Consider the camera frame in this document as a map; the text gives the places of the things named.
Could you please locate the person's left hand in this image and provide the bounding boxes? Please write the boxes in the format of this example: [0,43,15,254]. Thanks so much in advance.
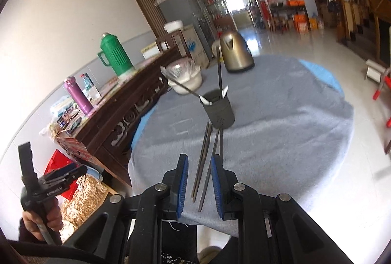
[22,204,64,242]

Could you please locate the white step stool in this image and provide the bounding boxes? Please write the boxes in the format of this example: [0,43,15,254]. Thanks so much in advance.
[365,59,388,81]

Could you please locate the carved dark wooden sideboard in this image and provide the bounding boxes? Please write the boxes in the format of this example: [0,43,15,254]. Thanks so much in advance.
[53,46,184,188]

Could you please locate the blue table cover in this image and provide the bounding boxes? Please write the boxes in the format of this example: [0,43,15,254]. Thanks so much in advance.
[131,58,342,158]

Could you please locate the green thermos jug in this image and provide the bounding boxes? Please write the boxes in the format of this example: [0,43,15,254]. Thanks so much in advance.
[97,32,135,78]

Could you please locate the person's dark trousers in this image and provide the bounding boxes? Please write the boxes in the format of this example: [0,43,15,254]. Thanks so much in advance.
[160,220,242,264]

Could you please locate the wooden chair back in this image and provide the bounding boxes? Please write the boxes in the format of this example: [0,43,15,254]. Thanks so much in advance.
[156,33,181,52]

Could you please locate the beige patterned cloth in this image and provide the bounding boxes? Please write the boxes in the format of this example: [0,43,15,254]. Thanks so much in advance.
[59,172,109,235]

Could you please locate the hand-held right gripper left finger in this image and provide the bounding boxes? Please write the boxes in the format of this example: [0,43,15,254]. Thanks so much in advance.
[63,153,190,264]

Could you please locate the brown slatted wooden door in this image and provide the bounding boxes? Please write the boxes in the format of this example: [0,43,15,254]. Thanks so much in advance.
[123,0,174,42]

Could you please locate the orange gift boxes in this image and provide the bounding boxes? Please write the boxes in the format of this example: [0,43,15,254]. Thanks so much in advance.
[293,14,310,32]

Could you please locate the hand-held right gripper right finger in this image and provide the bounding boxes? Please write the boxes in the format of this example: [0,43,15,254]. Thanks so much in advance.
[210,154,352,264]

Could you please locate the white box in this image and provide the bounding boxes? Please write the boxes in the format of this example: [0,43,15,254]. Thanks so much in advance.
[141,41,162,60]

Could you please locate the red paper bag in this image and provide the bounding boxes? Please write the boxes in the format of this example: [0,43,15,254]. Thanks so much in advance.
[46,149,75,174]

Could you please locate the dark wooden side table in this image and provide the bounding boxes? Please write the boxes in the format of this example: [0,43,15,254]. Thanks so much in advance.
[269,3,307,32]

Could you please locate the wooden staircase railing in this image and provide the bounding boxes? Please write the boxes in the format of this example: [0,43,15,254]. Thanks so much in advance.
[336,0,391,48]

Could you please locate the white plastic bowl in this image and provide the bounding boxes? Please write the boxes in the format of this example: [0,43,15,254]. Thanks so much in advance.
[167,70,203,95]

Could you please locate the grey refrigerator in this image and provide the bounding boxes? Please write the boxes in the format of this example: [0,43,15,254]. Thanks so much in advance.
[155,0,214,60]

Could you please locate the glass shelf cabinet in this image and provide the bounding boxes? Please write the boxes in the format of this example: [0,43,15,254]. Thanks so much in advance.
[195,0,233,32]

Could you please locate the purple vacuum bottle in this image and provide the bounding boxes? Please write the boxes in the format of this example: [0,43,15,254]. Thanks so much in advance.
[63,76,94,116]

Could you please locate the grey metal utensil holder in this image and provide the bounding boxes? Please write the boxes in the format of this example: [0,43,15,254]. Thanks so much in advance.
[200,88,236,129]

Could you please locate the grey felt table cloth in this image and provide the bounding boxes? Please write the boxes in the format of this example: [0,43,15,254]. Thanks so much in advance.
[128,55,356,238]

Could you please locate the red child chair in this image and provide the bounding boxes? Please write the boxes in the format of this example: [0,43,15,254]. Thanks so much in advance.
[373,67,391,128]

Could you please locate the white cabinet with blue print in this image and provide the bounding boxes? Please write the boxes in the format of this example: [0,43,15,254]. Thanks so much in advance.
[180,24,210,69]

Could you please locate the pile of small packets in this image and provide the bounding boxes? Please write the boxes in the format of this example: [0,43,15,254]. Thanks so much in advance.
[40,95,83,142]

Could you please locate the clear water bottle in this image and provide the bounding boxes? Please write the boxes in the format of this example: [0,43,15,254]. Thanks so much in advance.
[80,73,95,94]

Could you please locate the bronze electric kettle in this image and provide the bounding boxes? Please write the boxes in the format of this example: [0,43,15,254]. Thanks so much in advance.
[220,30,255,74]

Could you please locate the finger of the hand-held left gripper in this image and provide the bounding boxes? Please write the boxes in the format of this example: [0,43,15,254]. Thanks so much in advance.
[43,163,77,180]
[46,167,88,188]

